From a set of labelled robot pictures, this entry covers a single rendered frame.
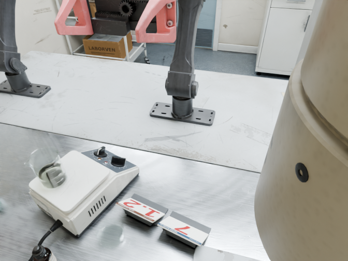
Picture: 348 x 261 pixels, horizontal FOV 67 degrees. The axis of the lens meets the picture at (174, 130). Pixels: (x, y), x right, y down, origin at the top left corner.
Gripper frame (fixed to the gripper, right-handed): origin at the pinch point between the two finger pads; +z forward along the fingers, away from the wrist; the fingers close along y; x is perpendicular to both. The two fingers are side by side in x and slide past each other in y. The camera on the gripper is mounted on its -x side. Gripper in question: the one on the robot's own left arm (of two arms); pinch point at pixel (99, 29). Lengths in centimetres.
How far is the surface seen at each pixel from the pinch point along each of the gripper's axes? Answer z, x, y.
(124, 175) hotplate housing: -6.8, 35.5, -5.5
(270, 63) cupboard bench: -234, 117, 41
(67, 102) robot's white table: -34, 41, -40
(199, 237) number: 1.7, 37.7, 13.4
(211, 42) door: -290, 125, -28
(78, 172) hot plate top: -2.3, 31.4, -13.1
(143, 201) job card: -4.2, 39.9, -0.4
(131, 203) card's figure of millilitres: -1.9, 38.0, -2.2
